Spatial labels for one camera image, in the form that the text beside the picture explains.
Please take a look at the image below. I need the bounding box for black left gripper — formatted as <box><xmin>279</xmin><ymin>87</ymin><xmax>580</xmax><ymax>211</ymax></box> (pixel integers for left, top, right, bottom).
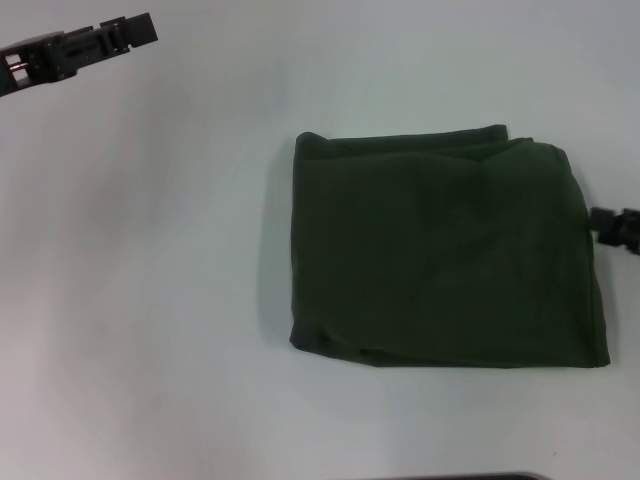
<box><xmin>0</xmin><ymin>11</ymin><xmax>160</xmax><ymax>100</ymax></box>

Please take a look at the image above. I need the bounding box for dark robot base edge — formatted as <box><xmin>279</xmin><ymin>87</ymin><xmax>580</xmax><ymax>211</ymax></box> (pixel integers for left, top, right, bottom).
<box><xmin>394</xmin><ymin>469</ymin><xmax>551</xmax><ymax>480</ymax></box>

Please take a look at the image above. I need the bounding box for dark green T-shirt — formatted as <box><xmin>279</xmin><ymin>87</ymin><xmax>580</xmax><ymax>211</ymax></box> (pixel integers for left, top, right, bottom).
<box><xmin>288</xmin><ymin>123</ymin><xmax>613</xmax><ymax>372</ymax></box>

